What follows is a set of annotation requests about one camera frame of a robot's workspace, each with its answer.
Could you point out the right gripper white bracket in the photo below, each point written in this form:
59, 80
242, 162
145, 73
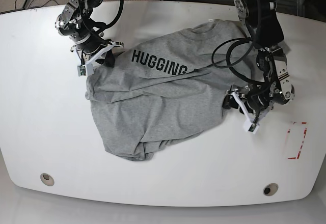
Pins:
96, 51

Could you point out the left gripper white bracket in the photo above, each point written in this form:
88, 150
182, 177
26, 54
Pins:
254, 102

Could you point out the grey T-shirt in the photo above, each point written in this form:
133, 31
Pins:
163, 91

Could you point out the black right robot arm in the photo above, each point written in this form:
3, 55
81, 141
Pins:
87, 34

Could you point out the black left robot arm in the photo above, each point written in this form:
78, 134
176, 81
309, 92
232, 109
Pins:
265, 34

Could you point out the red tape rectangle marking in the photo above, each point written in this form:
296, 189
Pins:
295, 138

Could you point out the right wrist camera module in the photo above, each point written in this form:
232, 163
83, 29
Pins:
85, 70

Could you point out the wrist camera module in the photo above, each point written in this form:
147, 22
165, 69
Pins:
248, 126
85, 70

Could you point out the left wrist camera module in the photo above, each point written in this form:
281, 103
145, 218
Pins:
248, 126

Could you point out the right table cable grommet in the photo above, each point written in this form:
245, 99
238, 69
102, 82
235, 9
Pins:
270, 189

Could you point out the table cable grommet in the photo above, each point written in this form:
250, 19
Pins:
270, 189
47, 179

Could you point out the left table cable grommet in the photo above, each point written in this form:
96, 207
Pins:
47, 179

